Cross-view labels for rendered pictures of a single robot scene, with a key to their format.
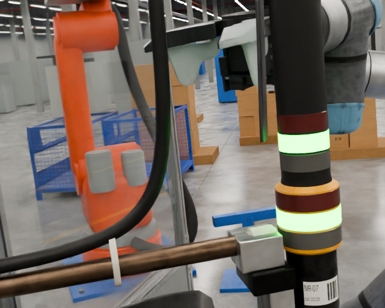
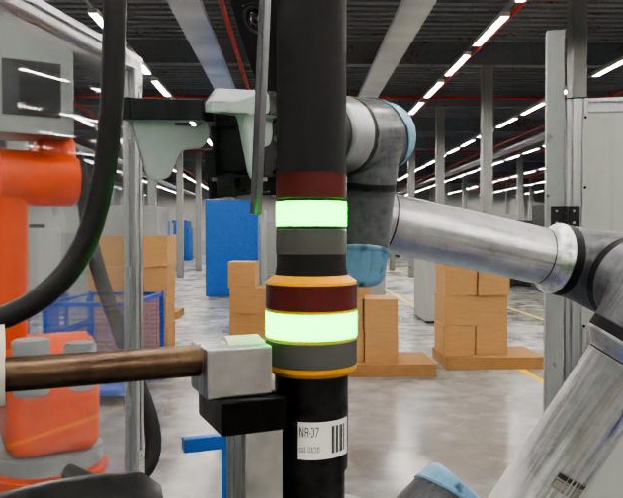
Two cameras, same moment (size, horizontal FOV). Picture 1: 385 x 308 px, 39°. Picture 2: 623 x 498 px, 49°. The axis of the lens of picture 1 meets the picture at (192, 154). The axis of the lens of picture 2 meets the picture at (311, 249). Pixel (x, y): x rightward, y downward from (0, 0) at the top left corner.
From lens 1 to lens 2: 0.08 m
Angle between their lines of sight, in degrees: 15
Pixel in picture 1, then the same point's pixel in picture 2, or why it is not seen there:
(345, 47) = (370, 172)
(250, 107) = (245, 302)
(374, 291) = not seen: outside the picture
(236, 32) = (230, 96)
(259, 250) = (235, 365)
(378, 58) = (407, 204)
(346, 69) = (369, 200)
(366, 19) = (398, 140)
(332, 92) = (351, 229)
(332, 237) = (343, 354)
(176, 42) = (147, 114)
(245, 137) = not seen: hidden behind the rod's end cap
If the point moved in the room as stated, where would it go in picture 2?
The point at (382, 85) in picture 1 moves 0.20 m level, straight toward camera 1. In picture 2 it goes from (410, 237) to (412, 238)
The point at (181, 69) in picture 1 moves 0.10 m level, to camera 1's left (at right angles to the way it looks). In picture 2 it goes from (151, 155) to (7, 152)
